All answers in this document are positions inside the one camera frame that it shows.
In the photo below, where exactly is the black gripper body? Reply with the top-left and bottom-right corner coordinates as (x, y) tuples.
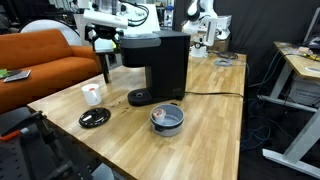
(85, 25), (122, 50)

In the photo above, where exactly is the orange sofa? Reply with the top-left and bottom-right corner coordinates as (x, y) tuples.
(0, 29), (101, 113)

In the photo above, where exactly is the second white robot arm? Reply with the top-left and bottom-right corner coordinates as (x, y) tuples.
(182, 0), (232, 58)

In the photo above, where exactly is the black pot lid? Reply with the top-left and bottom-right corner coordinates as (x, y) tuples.
(78, 107), (111, 128)

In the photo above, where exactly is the grey tape roll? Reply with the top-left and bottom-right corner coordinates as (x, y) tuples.
(214, 59), (232, 67)

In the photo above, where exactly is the grey pot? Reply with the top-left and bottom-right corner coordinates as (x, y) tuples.
(150, 104), (184, 137)

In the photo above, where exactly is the side desk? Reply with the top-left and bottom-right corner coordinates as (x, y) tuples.
(258, 41), (320, 179)

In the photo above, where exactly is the coffee pod cup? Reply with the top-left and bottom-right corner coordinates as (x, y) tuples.
(152, 109), (166, 124)

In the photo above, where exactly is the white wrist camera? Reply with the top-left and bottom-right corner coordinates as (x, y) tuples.
(83, 10), (128, 29)

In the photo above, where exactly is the black camera mount rig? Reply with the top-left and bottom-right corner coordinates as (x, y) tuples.
(0, 107), (84, 180)

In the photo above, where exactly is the black coffee machine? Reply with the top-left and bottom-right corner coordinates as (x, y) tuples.
(120, 31), (190, 106)

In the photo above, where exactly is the white cup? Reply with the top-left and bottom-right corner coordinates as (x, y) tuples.
(81, 83), (102, 105)

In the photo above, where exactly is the dark wooden stand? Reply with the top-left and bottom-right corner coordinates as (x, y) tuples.
(95, 49), (120, 83)

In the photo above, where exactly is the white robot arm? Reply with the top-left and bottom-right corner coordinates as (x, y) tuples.
(83, 0), (128, 50)

